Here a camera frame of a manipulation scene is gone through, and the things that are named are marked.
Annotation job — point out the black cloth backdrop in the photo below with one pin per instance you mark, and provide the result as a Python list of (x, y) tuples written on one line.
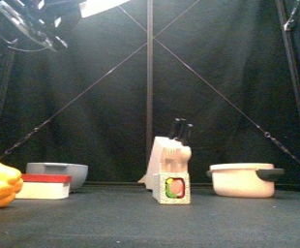
[(243, 48)]

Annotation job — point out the pale wooden toy fork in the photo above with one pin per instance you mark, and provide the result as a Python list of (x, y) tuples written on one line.
[(169, 158)]

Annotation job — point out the pale wooden toy spoon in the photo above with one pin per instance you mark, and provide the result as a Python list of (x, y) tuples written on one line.
[(186, 155)]

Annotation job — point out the black table edge rail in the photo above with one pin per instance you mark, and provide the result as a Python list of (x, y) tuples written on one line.
[(114, 184)]

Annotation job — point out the white box with red lid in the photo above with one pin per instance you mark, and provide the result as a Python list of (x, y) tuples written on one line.
[(43, 187)]

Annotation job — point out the black slanted frame pole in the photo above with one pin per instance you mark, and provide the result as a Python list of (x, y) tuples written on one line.
[(293, 64)]

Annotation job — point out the white speckled utensil holder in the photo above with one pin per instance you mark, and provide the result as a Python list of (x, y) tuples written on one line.
[(159, 190)]

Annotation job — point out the silver metal clip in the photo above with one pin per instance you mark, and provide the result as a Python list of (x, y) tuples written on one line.
[(291, 23)]

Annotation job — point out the white wooden knife block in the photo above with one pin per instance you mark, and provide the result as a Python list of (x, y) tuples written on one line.
[(157, 158)]

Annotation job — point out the black vertical frame pole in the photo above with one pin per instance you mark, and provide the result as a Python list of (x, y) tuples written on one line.
[(150, 80)]

